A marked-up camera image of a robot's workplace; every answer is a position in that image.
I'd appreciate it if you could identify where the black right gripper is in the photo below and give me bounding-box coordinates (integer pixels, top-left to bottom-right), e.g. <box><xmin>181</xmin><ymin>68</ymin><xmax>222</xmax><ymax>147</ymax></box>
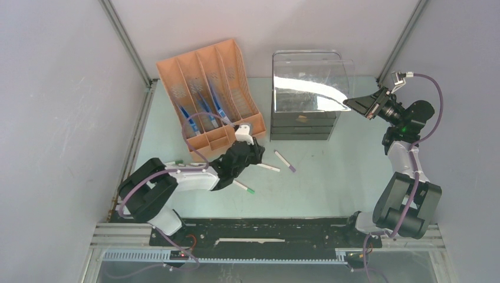
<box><xmin>344</xmin><ymin>86</ymin><xmax>404</xmax><ymax>128</ymax></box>

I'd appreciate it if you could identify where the blue folder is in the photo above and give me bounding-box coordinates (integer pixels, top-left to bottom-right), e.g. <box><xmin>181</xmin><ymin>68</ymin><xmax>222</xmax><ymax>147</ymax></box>
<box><xmin>208</xmin><ymin>80</ymin><xmax>231</xmax><ymax>121</ymax></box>
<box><xmin>177</xmin><ymin>104</ymin><xmax>201</xmax><ymax>136</ymax></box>
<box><xmin>197</xmin><ymin>92</ymin><xmax>219</xmax><ymax>129</ymax></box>

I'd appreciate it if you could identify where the white marker purple cap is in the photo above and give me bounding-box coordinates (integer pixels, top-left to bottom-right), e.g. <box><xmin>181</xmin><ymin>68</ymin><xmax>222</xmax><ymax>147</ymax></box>
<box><xmin>274</xmin><ymin>150</ymin><xmax>296</xmax><ymax>173</ymax></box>

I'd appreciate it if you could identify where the grey transparent drawer unit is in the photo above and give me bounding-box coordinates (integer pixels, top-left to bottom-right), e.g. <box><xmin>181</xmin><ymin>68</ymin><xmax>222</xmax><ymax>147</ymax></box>
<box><xmin>270</xmin><ymin>50</ymin><xmax>355</xmax><ymax>141</ymax></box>

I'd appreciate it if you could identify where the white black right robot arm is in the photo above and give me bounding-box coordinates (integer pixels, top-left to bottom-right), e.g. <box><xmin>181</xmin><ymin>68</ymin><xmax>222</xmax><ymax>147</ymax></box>
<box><xmin>343</xmin><ymin>87</ymin><xmax>442</xmax><ymax>246</ymax></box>

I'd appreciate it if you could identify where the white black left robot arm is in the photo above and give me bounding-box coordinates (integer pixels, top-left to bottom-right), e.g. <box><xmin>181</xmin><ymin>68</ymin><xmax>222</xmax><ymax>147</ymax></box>
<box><xmin>118</xmin><ymin>141</ymin><xmax>265</xmax><ymax>246</ymax></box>

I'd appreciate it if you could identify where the orange plastic desk organizer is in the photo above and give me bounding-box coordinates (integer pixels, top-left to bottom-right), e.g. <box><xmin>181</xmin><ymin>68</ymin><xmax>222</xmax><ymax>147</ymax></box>
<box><xmin>156</xmin><ymin>39</ymin><xmax>267</xmax><ymax>161</ymax></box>

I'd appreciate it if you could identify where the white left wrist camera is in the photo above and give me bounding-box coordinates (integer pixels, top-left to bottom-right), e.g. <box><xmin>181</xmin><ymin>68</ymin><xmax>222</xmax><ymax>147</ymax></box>
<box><xmin>233</xmin><ymin>123</ymin><xmax>254</xmax><ymax>146</ymax></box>

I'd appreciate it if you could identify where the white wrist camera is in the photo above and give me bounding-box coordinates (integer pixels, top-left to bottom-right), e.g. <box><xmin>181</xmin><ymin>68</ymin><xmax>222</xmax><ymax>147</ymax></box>
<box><xmin>391</xmin><ymin>71</ymin><xmax>414</xmax><ymax>93</ymax></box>
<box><xmin>233</xmin><ymin>123</ymin><xmax>254</xmax><ymax>146</ymax></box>

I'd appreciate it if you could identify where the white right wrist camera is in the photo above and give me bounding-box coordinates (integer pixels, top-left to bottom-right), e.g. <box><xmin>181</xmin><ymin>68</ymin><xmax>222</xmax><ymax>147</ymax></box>
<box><xmin>391</xmin><ymin>71</ymin><xmax>414</xmax><ymax>93</ymax></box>

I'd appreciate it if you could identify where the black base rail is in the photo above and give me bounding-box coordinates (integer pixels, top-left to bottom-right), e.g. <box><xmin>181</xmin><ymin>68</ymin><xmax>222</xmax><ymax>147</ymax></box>
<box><xmin>171</xmin><ymin>217</ymin><xmax>383</xmax><ymax>262</ymax></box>

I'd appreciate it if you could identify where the aluminium frame post right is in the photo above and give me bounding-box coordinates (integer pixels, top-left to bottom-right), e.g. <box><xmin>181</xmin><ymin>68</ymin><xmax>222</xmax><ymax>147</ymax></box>
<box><xmin>376</xmin><ymin>0</ymin><xmax>430</xmax><ymax>87</ymax></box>

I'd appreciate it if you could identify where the aluminium frame post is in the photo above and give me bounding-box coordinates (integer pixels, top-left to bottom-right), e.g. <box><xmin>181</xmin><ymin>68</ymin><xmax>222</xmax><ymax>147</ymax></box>
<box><xmin>98</xmin><ymin>0</ymin><xmax>153</xmax><ymax>88</ymax></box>
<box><xmin>376</xmin><ymin>0</ymin><xmax>430</xmax><ymax>87</ymax></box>

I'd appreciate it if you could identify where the aluminium frame post left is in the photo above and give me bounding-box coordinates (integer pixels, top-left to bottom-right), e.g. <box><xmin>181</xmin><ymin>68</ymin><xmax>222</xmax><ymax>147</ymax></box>
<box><xmin>98</xmin><ymin>0</ymin><xmax>153</xmax><ymax>88</ymax></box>

